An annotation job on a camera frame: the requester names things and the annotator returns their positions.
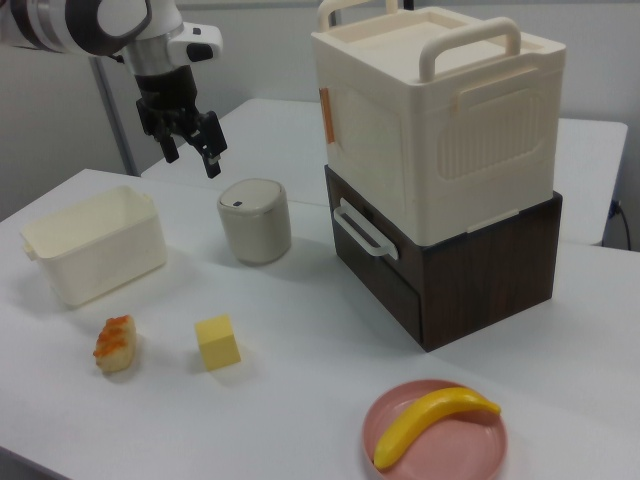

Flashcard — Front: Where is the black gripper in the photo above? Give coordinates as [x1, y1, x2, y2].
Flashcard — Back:
[132, 66, 229, 180]

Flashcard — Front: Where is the cream plastic storage box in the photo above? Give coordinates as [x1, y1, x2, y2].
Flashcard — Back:
[310, 0, 568, 247]

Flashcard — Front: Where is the small beige trash can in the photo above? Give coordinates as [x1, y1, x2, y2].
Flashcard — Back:
[215, 177, 293, 266]

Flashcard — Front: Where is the white open plastic bin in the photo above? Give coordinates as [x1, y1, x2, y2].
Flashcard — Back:
[19, 185, 169, 308]

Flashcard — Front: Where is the yellow block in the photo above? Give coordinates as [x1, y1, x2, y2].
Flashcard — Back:
[193, 313, 243, 373]

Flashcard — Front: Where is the toy bread with orange topping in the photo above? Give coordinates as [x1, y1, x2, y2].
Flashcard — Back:
[92, 314, 139, 374]

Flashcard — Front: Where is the dark wood drawer cabinet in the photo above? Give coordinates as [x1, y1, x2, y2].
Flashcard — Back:
[323, 164, 564, 356]

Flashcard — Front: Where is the yellow toy banana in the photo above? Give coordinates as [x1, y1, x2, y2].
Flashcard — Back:
[373, 385, 503, 471]

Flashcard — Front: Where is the pink plate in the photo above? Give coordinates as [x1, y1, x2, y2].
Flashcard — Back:
[361, 379, 509, 480]

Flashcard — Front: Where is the grey metal partition post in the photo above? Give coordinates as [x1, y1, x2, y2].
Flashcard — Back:
[88, 53, 140, 177]

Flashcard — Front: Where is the white drawer handle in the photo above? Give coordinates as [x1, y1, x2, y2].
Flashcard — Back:
[332, 196, 402, 262]

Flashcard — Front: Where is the black wall cable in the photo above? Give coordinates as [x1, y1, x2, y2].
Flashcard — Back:
[610, 199, 633, 249]

